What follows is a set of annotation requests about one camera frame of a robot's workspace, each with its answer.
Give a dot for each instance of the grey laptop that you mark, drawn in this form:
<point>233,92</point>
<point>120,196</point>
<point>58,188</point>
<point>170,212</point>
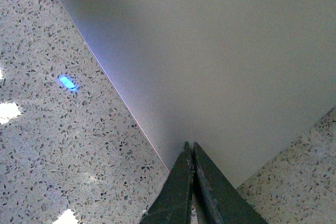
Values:
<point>243,78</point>

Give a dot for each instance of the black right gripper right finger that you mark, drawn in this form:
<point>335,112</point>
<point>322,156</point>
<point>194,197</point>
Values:
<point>219,201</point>

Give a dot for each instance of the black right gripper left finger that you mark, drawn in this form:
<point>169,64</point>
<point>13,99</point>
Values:
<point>174,202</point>

